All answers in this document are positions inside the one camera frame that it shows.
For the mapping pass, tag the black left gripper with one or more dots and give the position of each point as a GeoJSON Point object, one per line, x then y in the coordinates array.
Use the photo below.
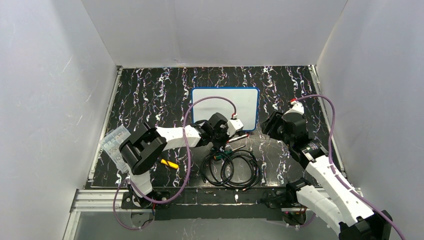
{"type": "Point", "coordinates": [218, 142]}

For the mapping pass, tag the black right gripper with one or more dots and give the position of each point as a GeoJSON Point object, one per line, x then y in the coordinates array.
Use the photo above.
{"type": "Point", "coordinates": [269, 124]}

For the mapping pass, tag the white red whiteboard marker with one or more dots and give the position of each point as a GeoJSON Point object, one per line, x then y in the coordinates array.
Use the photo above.
{"type": "Point", "coordinates": [234, 139]}

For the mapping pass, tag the blue framed whiteboard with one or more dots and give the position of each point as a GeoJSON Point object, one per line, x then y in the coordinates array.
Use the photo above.
{"type": "Point", "coordinates": [227, 100]}

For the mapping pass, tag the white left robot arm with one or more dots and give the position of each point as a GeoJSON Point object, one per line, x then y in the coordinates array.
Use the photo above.
{"type": "Point", "coordinates": [143, 148]}

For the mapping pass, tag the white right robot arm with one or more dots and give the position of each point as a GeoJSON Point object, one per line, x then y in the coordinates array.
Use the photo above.
{"type": "Point", "coordinates": [342, 209]}

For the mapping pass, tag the clear plastic organizer box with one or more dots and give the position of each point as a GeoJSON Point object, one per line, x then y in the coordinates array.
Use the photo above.
{"type": "Point", "coordinates": [111, 145]}

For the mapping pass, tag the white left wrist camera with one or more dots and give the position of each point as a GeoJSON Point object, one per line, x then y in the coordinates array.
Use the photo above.
{"type": "Point", "coordinates": [234, 125]}

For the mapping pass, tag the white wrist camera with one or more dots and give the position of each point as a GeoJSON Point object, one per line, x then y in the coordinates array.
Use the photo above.
{"type": "Point", "coordinates": [296, 107]}
{"type": "Point", "coordinates": [234, 125]}

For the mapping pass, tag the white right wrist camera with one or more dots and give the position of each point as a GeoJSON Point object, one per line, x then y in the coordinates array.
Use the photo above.
{"type": "Point", "coordinates": [296, 107]}

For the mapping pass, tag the green handled screwdriver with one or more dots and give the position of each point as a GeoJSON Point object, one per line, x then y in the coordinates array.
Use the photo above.
{"type": "Point", "coordinates": [219, 154]}

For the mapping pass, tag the yellow handled tool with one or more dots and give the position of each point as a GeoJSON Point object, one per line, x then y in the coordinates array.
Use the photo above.
{"type": "Point", "coordinates": [169, 164]}

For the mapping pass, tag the aluminium table edge rail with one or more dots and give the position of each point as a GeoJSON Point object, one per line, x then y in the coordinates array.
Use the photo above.
{"type": "Point", "coordinates": [327, 113]}

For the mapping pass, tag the front aluminium frame rail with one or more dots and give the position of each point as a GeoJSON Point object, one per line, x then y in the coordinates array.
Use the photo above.
{"type": "Point", "coordinates": [98, 200]}

